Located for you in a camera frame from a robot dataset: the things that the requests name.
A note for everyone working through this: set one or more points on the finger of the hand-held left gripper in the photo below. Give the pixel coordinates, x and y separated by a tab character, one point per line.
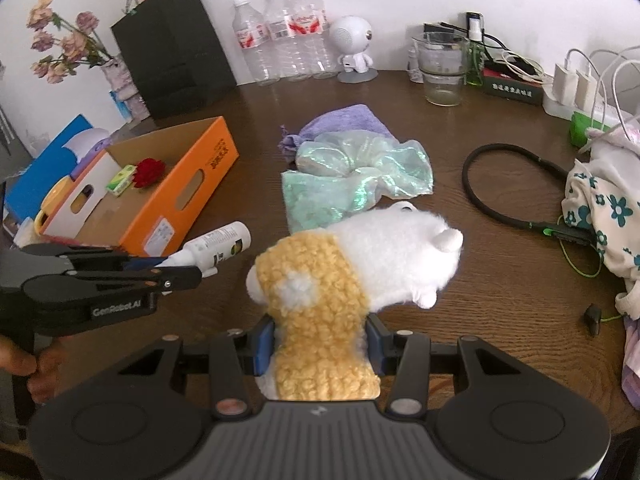
175	277
145	261

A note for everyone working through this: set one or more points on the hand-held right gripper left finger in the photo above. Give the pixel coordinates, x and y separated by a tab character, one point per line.
263	351

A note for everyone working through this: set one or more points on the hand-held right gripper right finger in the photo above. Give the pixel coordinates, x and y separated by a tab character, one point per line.
373	347

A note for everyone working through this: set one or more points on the white spray bottle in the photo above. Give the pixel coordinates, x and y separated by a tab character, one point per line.
220	245

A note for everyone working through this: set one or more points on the white and yellow plush toy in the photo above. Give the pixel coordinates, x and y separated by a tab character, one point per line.
320	280

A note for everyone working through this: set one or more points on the wooden desktop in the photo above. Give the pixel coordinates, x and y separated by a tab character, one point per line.
500	280

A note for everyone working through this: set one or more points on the person's left hand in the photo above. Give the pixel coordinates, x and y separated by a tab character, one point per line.
47	375

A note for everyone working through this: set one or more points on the orange cardboard box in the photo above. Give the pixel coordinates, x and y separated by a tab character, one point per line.
165	210

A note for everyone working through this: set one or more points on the green tissue pack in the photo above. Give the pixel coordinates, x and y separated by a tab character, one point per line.
121	180

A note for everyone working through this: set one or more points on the red rose flower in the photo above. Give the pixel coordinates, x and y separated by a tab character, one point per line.
149	171

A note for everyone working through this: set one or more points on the yellow plastic toy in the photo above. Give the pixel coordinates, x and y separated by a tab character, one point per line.
52	197

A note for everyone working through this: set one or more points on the white and purple device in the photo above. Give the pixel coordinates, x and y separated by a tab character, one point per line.
85	142

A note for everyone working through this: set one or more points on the blue flat box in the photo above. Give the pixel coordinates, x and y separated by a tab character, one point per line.
40	170

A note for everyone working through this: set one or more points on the iridescent green organza fabric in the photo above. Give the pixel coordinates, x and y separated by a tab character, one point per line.
350	172

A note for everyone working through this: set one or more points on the pale wrapped vase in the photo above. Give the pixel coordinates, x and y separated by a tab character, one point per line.
117	85

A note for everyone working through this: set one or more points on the black neckband hoop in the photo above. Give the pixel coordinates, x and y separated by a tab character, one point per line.
470	187

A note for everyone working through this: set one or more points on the black paper bag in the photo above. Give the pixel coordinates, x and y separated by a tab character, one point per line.
175	50

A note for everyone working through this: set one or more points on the small black plug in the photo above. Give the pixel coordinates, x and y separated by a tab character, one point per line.
593	319

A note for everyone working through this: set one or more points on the pink artificial flowers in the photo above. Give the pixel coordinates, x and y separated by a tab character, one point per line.
65	45

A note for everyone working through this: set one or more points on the purple towel cloth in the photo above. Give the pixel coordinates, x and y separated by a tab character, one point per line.
345	117

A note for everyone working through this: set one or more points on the clear plastic water bottle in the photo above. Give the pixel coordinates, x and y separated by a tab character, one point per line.
315	30
252	45
281	35

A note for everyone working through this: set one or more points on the pink purple cloth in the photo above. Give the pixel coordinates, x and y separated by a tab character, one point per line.
632	360

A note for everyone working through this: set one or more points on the clear glass cup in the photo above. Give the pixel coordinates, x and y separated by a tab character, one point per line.
440	52
442	90

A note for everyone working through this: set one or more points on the white floral cloth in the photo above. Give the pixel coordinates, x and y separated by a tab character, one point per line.
607	200

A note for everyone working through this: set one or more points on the black box with white print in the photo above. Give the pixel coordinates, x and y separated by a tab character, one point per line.
512	87

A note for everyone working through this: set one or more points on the white round robot figure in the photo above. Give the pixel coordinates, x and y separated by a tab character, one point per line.
350	35

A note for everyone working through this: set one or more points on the white power strip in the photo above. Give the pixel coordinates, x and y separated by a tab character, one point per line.
557	107

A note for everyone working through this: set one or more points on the green liquid spray bottle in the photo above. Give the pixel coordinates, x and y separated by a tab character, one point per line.
475	60

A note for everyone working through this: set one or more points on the green small box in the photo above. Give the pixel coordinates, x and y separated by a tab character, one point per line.
585	127

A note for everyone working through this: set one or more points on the white charger plug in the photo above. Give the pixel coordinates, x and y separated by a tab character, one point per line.
565	82
586	90

